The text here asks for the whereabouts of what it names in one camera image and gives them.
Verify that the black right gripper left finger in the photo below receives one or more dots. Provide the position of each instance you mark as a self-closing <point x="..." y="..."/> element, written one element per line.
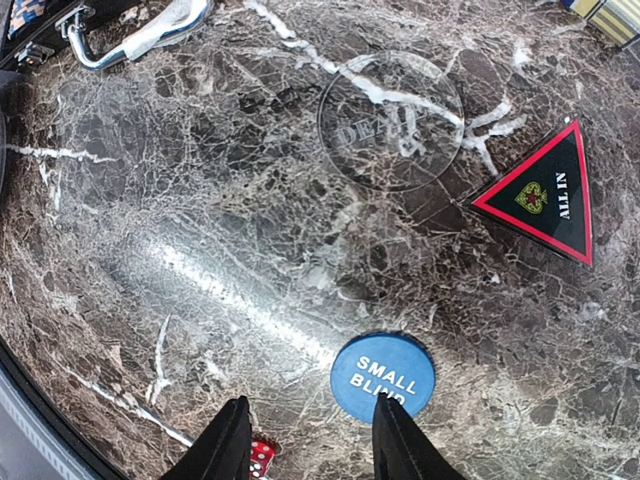
<point x="223" y="449"/>

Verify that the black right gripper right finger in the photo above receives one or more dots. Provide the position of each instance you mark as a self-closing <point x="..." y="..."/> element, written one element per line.
<point x="400" y="448"/>

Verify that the red die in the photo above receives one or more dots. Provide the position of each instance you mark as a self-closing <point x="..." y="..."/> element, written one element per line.
<point x="262" y="455"/>

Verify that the blue small blind button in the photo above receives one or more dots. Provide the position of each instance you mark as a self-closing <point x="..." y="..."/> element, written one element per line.
<point x="382" y="363"/>

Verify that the black red all-in triangle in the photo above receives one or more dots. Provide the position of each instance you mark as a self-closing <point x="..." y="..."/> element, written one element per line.
<point x="546" y="197"/>

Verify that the clear dealer button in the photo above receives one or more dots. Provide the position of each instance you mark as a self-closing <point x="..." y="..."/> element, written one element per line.
<point x="390" y="121"/>

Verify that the black poker case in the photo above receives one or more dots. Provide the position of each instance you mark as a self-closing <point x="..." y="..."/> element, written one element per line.
<point x="101" y="34"/>

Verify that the blue gold card box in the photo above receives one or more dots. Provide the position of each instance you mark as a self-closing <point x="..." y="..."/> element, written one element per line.
<point x="617" y="19"/>

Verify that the black front table rail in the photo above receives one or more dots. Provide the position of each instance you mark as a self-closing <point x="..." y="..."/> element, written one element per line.
<point x="37" y="441"/>

